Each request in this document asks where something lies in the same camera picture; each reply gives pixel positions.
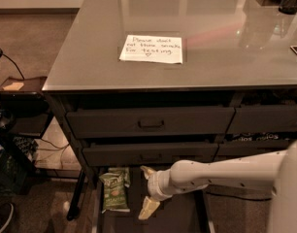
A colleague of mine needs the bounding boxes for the top right dark drawer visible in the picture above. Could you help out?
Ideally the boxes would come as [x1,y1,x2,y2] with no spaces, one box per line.
[227,105,297,134]

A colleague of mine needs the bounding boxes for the dark drawer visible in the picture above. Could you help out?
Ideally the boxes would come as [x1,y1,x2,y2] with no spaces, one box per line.
[82,142,218,166]
[227,105,297,134]
[214,140,290,161]
[66,107,235,139]

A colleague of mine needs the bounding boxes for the green jalapeno chip bag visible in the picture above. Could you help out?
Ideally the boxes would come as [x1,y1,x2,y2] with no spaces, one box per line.
[99,173,130,212]

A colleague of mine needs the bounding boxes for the black side tray table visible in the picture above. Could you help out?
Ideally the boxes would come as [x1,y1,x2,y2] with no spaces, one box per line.
[0,77,53,138]

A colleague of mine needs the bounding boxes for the black floor cable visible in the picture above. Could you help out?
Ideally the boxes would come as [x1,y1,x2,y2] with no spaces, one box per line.
[206,191,273,202]

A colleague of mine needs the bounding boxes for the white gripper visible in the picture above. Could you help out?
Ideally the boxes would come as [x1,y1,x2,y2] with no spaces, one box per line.
[138,166,173,220]

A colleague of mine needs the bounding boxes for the top left dark drawer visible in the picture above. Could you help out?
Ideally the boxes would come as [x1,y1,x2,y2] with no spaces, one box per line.
[66,107,235,139]

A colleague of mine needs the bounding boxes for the grey glass-top cabinet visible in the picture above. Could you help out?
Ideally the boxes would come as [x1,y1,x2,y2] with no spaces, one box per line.
[44,0,297,227]

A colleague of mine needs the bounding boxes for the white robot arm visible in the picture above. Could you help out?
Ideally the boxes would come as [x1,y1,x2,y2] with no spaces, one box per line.
[138,141,297,233]

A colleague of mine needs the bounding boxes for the middle right dark drawer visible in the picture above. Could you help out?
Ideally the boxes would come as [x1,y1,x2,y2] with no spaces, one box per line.
[214,140,290,161]

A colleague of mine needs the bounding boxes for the white handwritten paper note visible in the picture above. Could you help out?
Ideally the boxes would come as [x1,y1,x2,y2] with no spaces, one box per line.
[119,35,182,64]

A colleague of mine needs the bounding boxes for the black shoe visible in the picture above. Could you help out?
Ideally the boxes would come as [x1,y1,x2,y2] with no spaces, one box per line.
[0,203,15,233]

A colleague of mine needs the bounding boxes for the middle left dark drawer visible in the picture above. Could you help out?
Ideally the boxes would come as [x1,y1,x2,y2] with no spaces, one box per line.
[82,142,218,166]

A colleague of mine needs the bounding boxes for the black crate with items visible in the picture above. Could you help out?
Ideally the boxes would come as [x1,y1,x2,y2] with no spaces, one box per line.
[0,137,38,196]

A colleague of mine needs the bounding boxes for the dark snack bags in drawer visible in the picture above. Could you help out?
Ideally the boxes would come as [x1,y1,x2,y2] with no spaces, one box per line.
[225,132,297,142]

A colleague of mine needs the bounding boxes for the open bottom left drawer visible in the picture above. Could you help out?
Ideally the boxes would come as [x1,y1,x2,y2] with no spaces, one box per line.
[92,166,216,233]

